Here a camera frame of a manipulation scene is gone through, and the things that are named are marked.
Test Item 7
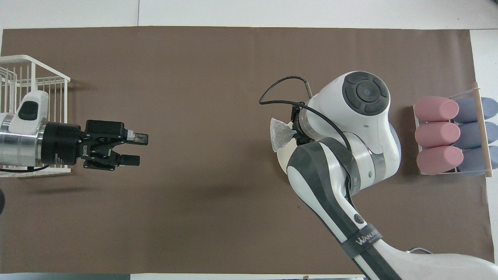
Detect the cup rack with wooden bar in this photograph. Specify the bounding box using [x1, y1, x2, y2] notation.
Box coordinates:
[412, 82, 494, 178]

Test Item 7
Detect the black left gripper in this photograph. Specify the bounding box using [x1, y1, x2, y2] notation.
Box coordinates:
[39, 120, 149, 172]

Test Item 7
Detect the brown table mat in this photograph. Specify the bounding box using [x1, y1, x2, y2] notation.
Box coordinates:
[0, 26, 494, 275]

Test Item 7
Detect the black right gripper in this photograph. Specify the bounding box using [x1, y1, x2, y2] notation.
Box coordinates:
[290, 102, 312, 147]

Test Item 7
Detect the white wire dish rack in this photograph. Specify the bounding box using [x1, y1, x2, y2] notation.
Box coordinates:
[0, 55, 72, 177]

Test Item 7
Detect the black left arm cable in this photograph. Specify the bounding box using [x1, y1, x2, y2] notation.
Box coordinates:
[0, 165, 49, 173]

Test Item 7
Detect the pink plastic cup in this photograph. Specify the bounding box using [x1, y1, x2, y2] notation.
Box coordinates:
[415, 122, 461, 148]
[414, 96, 459, 122]
[416, 146, 464, 175]

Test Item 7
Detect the cream round plate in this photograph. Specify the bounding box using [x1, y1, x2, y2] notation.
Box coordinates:
[275, 150, 292, 175]

